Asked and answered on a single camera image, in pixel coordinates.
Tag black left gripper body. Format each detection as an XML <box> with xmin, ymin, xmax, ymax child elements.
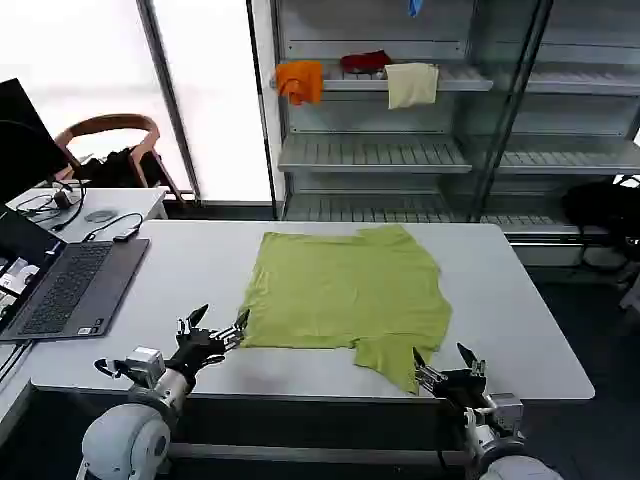
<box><xmin>165</xmin><ymin>327</ymin><xmax>225</xmax><ymax>387</ymax></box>

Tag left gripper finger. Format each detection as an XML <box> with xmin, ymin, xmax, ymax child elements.
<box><xmin>209</xmin><ymin>308</ymin><xmax>251</xmax><ymax>351</ymax></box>
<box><xmin>175</xmin><ymin>303</ymin><xmax>210</xmax><ymax>337</ymax></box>

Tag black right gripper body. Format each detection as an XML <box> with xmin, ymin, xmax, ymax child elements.
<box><xmin>428</xmin><ymin>368</ymin><xmax>494</xmax><ymax>417</ymax></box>

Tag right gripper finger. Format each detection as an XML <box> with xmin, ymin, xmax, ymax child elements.
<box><xmin>456</xmin><ymin>341</ymin><xmax>487</xmax><ymax>377</ymax></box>
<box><xmin>411</xmin><ymin>347</ymin><xmax>449</xmax><ymax>396</ymax></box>

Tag green shirt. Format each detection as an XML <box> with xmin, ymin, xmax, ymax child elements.
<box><xmin>238</xmin><ymin>223</ymin><xmax>454</xmax><ymax>396</ymax></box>

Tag grey open laptop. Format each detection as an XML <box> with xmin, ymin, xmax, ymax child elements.
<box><xmin>0</xmin><ymin>202</ymin><xmax>151</xmax><ymax>344</ymax></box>

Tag small white side table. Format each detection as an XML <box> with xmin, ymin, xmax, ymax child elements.
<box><xmin>4</xmin><ymin>185</ymin><xmax>171</xmax><ymax>246</ymax></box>

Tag black bag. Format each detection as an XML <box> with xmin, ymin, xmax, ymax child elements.
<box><xmin>82</xmin><ymin>147</ymin><xmax>174</xmax><ymax>189</ymax></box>

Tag brown wooden chair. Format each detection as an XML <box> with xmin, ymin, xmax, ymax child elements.
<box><xmin>53</xmin><ymin>113</ymin><xmax>189</xmax><ymax>206</ymax></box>

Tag grey shelf rack with cloths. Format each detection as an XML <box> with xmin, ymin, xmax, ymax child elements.
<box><xmin>247</xmin><ymin>0</ymin><xmax>531</xmax><ymax>224</ymax></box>

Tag empty grey shelf rack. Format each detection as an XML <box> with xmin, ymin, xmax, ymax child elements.
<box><xmin>474</xmin><ymin>0</ymin><xmax>640</xmax><ymax>266</ymax></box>

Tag black monitor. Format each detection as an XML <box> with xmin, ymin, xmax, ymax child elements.
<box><xmin>0</xmin><ymin>77</ymin><xmax>70</xmax><ymax>204</ymax></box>

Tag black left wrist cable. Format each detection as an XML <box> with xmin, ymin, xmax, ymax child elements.
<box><xmin>93</xmin><ymin>356</ymin><xmax>132</xmax><ymax>380</ymax></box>

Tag black cable with dongle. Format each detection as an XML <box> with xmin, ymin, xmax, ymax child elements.
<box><xmin>49</xmin><ymin>212</ymin><xmax>145</xmax><ymax>245</ymax></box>

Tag grey metal table frame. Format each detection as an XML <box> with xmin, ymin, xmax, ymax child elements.
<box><xmin>167</xmin><ymin>394</ymin><xmax>482</xmax><ymax>469</ymax></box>

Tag tangled black cable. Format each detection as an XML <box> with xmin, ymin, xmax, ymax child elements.
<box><xmin>14</xmin><ymin>182</ymin><xmax>85</xmax><ymax>225</ymax></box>

